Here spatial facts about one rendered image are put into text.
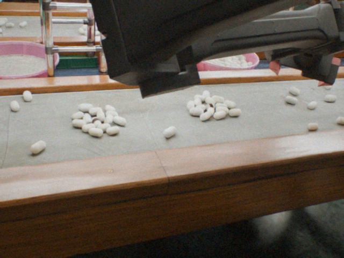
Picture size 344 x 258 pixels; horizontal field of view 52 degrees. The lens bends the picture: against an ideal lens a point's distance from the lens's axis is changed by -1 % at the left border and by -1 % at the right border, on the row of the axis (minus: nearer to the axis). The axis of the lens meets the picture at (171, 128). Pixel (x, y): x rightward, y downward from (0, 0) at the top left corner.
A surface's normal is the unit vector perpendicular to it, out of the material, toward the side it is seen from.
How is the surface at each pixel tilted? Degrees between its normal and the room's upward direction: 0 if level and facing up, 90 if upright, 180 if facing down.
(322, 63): 39
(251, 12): 140
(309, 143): 0
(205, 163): 0
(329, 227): 0
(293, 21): 52
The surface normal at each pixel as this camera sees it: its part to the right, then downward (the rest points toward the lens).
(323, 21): 0.56, -0.11
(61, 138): 0.13, -0.83
